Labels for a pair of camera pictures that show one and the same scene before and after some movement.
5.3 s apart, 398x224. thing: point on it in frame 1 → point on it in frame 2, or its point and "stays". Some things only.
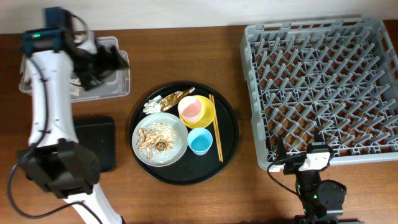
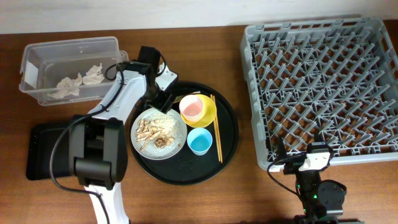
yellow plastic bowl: x=208 y=114 stays
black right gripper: x=292 y=168 stays
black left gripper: x=109 y=66 → x=165 y=102
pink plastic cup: x=189 y=108 stays
